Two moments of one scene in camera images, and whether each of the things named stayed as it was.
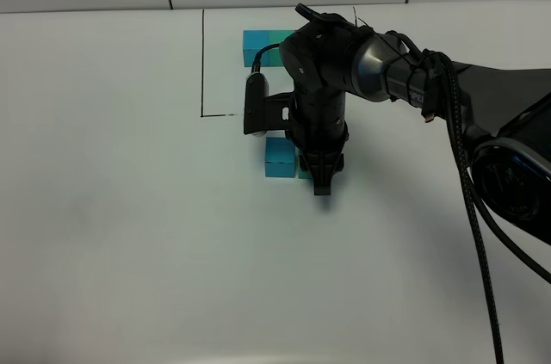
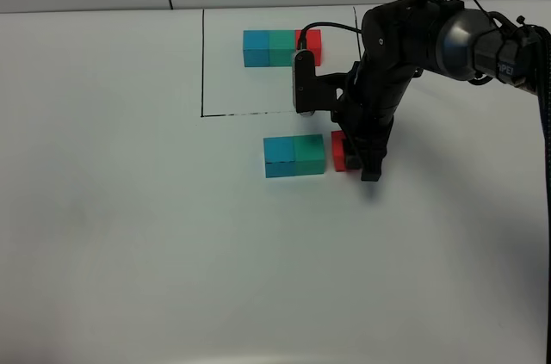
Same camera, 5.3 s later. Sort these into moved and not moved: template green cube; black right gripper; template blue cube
Moved: black right gripper
Not moved: template blue cube; template green cube
